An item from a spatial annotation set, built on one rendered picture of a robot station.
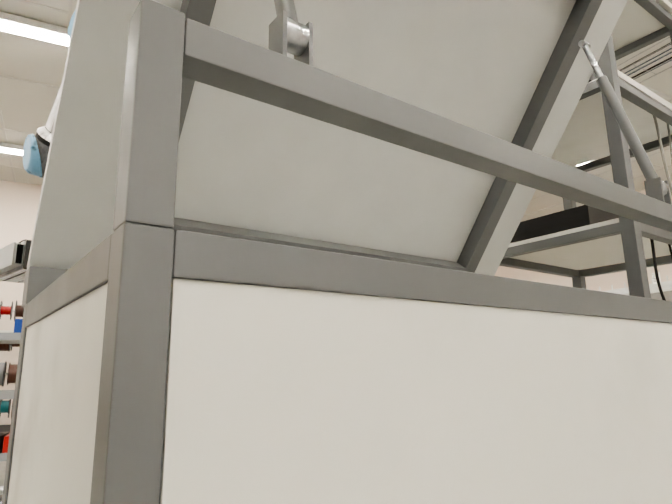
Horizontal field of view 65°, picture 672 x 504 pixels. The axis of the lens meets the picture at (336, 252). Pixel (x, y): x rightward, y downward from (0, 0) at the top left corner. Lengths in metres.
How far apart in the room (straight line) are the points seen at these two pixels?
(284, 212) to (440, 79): 0.45
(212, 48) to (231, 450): 0.35
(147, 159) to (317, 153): 0.68
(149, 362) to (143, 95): 0.22
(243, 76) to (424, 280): 0.29
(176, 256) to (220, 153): 0.59
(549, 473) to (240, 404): 0.44
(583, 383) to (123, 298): 0.63
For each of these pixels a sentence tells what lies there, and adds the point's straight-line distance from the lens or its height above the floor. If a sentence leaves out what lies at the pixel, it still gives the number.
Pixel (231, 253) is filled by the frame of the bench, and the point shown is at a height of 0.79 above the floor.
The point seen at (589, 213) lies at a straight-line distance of 1.61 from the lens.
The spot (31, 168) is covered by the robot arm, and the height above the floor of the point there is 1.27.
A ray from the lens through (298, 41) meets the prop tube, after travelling 0.60.
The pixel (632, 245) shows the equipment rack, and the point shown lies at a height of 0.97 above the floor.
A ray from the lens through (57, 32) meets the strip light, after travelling 4.85.
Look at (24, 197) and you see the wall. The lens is 8.49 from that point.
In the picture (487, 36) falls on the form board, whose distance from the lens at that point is 1.30.
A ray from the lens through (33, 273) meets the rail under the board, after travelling 1.01.
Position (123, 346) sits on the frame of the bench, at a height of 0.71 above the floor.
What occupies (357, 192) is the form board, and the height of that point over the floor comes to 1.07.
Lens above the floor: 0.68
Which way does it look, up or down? 13 degrees up
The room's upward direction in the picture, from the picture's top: 1 degrees counter-clockwise
